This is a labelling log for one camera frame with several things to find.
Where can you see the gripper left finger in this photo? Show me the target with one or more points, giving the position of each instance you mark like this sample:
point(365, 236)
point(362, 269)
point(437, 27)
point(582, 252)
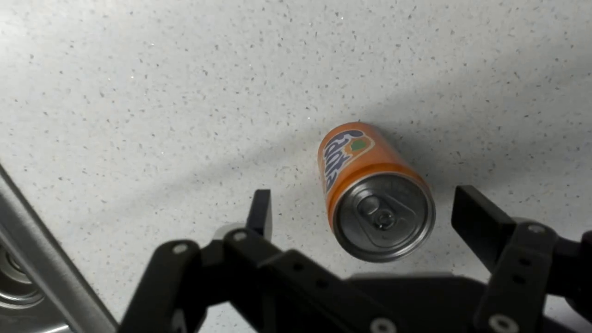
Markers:
point(259, 273)

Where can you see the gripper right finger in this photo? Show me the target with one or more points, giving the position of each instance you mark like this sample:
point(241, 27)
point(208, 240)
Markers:
point(518, 259)

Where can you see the orange soda can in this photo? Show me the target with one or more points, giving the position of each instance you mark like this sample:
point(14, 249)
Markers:
point(372, 192)

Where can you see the stainless steel sink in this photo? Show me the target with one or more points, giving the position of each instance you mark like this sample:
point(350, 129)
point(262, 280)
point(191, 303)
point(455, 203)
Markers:
point(32, 277)

